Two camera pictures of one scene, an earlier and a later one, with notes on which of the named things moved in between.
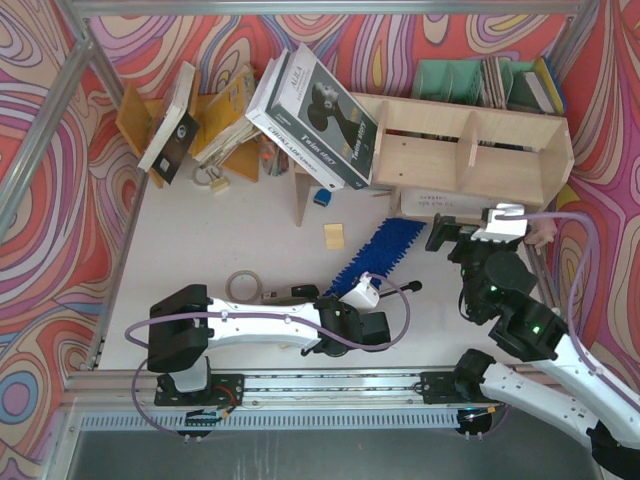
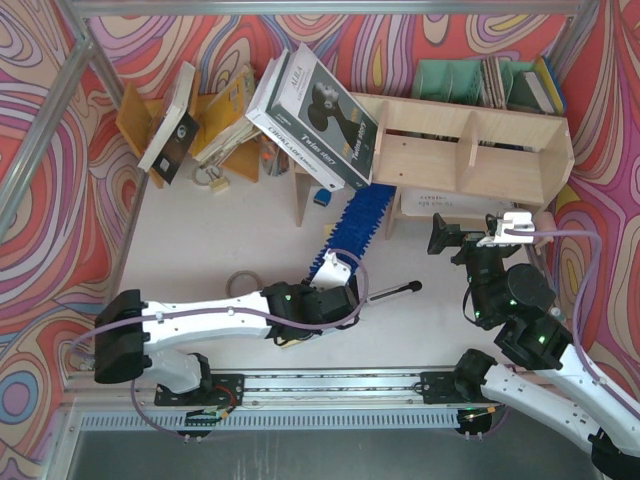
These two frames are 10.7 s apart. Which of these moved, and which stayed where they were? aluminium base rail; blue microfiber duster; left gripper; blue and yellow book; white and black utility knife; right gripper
Moved: left gripper; blue microfiber duster
Stayed: aluminium base rail; blue and yellow book; white and black utility knife; right gripper
